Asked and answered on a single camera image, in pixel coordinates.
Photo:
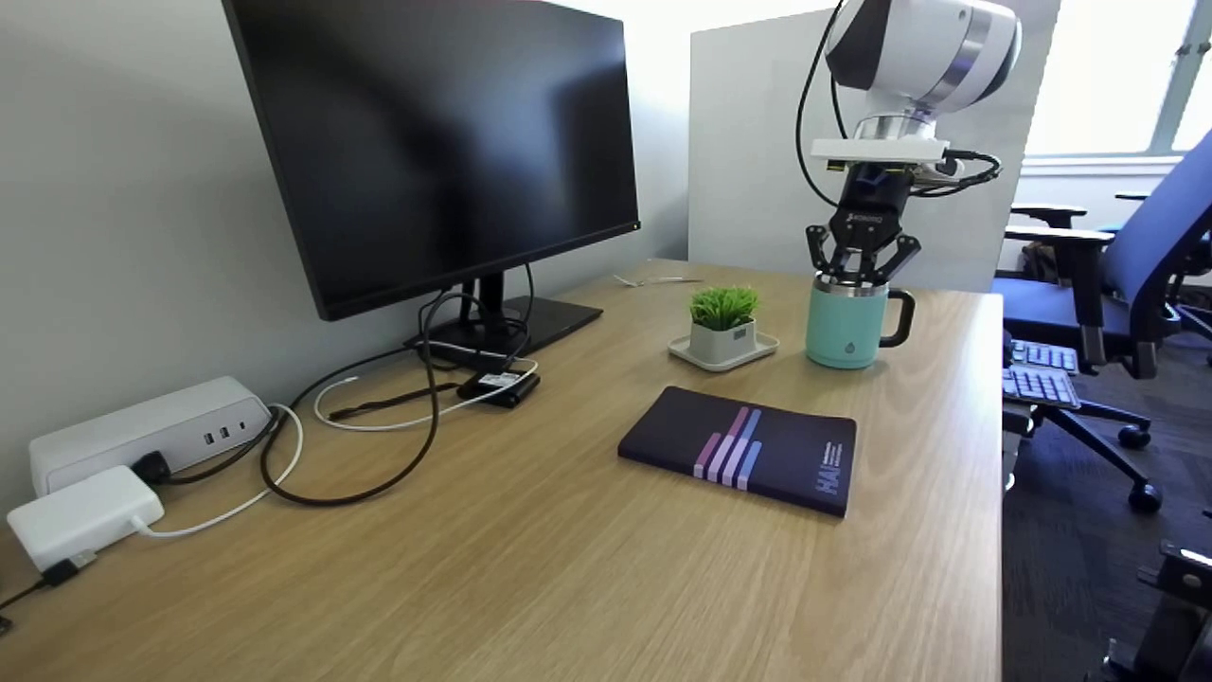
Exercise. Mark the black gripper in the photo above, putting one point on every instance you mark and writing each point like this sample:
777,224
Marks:
865,233

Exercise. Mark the small green potted plant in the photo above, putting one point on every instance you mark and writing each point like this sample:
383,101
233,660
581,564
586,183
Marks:
722,329

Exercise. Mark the black computer monitor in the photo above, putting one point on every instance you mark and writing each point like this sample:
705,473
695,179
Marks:
437,145

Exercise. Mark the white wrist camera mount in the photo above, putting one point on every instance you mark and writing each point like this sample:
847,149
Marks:
912,149

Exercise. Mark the blue office chair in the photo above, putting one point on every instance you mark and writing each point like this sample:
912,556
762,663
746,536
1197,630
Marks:
1109,300

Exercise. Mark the white power strip box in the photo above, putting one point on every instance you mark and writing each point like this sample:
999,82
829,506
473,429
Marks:
184,429

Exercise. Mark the white power adapter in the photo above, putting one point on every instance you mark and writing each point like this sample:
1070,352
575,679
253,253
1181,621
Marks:
85,515

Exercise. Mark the teal mug with black handle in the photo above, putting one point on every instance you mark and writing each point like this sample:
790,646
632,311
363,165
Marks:
852,325

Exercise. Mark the small black usb hub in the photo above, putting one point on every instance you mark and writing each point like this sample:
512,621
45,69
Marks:
497,386

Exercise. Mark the dark purple notebook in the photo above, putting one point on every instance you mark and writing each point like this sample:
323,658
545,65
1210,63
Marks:
748,449

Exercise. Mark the white partition board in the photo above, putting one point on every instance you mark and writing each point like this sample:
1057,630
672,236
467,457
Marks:
748,197

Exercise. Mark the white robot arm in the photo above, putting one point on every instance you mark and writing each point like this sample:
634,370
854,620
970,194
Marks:
913,63

